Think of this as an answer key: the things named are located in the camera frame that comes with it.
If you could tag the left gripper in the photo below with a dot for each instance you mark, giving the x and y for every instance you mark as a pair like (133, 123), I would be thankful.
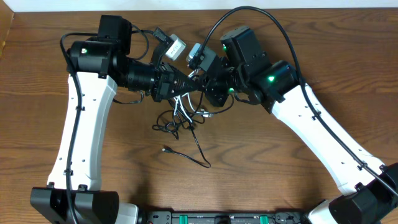
(164, 74)

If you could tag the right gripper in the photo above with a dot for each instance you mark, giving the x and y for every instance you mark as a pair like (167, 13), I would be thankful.
(217, 98)

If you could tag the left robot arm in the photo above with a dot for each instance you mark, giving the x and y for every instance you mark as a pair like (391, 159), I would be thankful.
(98, 65)

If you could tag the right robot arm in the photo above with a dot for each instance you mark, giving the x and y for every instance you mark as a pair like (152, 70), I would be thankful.
(368, 187)

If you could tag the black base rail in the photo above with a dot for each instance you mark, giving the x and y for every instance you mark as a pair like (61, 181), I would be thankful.
(167, 217)

